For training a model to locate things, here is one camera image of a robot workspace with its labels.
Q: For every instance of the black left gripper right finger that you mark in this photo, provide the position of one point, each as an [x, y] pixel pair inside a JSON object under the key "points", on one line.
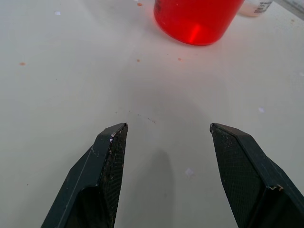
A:
{"points": [[251, 180]]}

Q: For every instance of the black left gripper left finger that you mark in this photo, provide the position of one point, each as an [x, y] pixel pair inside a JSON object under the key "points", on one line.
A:
{"points": [[90, 180]]}

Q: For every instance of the red liquid beaker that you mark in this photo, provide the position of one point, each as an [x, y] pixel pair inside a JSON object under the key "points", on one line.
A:
{"points": [[194, 21]]}

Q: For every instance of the small white bottle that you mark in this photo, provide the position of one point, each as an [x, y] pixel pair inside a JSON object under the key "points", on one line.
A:
{"points": [[255, 7]]}

